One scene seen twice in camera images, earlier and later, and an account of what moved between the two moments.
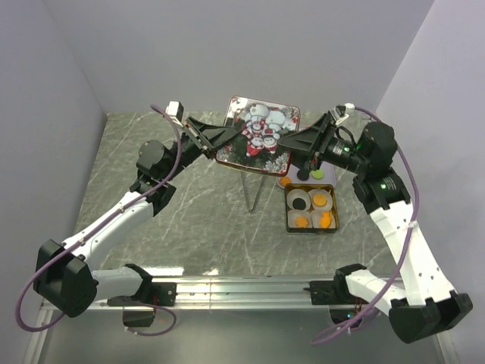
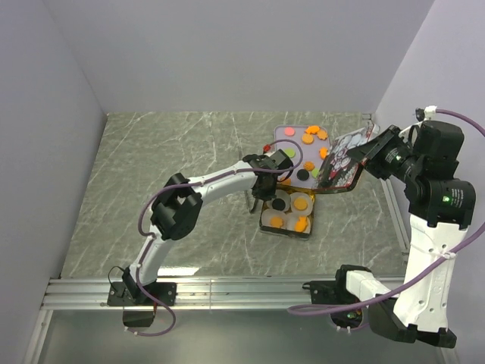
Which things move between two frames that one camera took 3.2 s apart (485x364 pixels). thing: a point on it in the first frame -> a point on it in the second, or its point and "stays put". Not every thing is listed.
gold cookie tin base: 312,230 -> 290,214
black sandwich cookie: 298,204 -> 278,204
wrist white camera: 339,114 -> 428,112
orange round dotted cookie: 320,200 -> 300,204
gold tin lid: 251,133 -> 340,167
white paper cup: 315,215 -> 298,222
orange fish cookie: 326,220 -> 301,224
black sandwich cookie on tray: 303,174 stays put
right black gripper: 309,145 -> 364,152
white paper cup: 320,199 -> 301,203
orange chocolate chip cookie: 285,180 stays put
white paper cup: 292,214 -> 266,215
